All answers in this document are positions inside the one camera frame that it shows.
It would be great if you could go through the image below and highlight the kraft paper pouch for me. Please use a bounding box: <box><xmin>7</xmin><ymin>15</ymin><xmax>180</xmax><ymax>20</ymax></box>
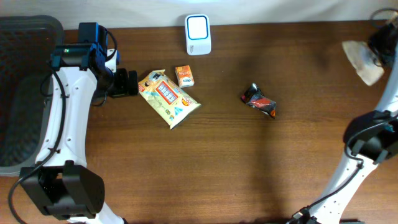
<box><xmin>342</xmin><ymin>40</ymin><xmax>384</xmax><ymax>86</ymax></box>

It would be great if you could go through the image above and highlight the yellow wet wipes pack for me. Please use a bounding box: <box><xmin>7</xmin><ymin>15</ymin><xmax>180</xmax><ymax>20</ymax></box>
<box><xmin>138</xmin><ymin>70</ymin><xmax>201</xmax><ymax>129</ymax></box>

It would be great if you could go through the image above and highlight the orange tissue pack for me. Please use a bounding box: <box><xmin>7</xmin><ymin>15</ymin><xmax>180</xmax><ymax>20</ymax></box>
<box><xmin>175</xmin><ymin>65</ymin><xmax>195</xmax><ymax>88</ymax></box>

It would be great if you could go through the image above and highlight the black hex wrench set packet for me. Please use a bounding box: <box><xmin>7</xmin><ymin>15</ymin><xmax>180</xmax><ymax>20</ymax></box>
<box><xmin>241</xmin><ymin>83</ymin><xmax>277</xmax><ymax>119</ymax></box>

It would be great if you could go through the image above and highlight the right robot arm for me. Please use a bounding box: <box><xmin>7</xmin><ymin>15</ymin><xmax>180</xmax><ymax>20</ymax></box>
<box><xmin>289</xmin><ymin>19</ymin><xmax>397</xmax><ymax>223</ymax></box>

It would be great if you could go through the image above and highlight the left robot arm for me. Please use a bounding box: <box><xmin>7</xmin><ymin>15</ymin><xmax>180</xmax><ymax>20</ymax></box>
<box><xmin>17</xmin><ymin>22</ymin><xmax>139</xmax><ymax>223</ymax></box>

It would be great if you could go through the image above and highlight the grey plastic mesh basket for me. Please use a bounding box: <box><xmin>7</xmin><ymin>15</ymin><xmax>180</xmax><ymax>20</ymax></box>
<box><xmin>1</xmin><ymin>16</ymin><xmax>63</xmax><ymax>177</ymax></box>

